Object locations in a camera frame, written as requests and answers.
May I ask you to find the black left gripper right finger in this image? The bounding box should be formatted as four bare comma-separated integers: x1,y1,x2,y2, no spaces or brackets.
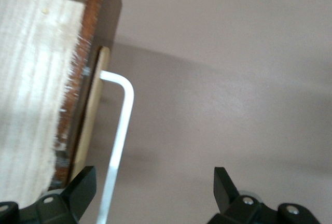
207,166,319,224

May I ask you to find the wooden drawer with white handle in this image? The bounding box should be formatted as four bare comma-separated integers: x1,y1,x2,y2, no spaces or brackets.
0,0,135,224

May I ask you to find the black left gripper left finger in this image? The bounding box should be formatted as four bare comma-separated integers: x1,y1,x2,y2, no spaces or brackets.
0,166,97,224

